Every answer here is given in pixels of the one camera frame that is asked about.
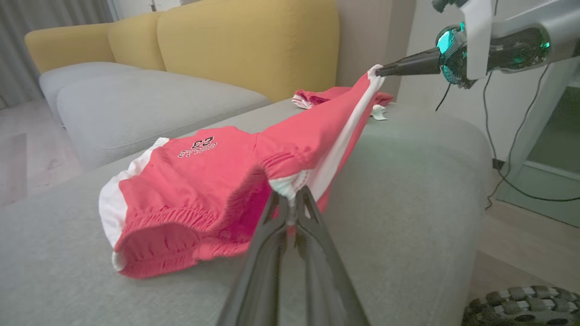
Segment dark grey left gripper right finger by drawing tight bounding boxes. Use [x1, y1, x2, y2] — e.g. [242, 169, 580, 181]
[295, 186, 371, 326]

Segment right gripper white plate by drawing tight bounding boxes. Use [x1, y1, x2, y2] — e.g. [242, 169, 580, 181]
[375, 0, 494, 89]

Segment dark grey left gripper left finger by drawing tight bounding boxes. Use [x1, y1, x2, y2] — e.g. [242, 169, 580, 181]
[217, 191, 290, 326]

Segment red basketball jersey white sleeves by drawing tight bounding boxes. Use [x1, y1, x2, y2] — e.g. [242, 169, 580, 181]
[291, 86, 395, 121]

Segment red shorts white side band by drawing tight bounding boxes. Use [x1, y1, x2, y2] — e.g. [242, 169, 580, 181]
[99, 65, 387, 279]

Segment grey fabric ottoman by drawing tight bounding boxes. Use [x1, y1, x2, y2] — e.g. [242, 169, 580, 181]
[0, 99, 493, 326]

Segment yellow and grey sofa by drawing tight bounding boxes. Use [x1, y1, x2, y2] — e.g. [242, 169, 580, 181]
[24, 0, 340, 104]

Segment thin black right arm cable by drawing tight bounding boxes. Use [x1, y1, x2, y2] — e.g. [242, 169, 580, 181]
[435, 81, 454, 112]

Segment black power cable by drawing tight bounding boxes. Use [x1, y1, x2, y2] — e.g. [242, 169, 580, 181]
[483, 63, 580, 211]

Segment glass door white frame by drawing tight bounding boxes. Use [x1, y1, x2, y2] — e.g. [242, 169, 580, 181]
[496, 57, 580, 227]

